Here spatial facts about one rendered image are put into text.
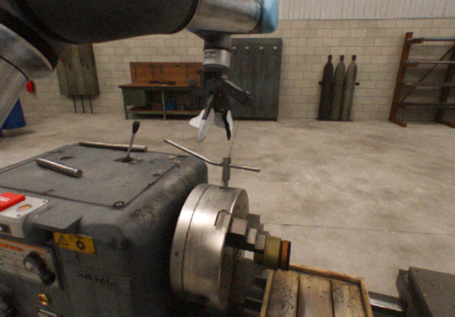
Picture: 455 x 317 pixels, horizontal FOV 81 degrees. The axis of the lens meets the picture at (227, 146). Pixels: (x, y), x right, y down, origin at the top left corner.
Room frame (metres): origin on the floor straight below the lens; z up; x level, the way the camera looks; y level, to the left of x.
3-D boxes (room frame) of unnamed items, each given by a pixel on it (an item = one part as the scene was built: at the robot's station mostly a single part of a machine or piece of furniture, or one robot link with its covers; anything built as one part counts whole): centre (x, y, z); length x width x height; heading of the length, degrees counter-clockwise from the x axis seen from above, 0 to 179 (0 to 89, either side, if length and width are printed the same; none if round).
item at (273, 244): (0.58, -0.12, 1.08); 0.09 x 0.09 x 0.09; 73
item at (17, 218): (0.53, 0.49, 1.23); 0.13 x 0.08 x 0.05; 73
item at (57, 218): (0.49, 0.36, 1.24); 0.09 x 0.08 x 0.03; 73
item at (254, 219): (0.69, -0.08, 1.08); 0.12 x 0.11 x 0.05; 163
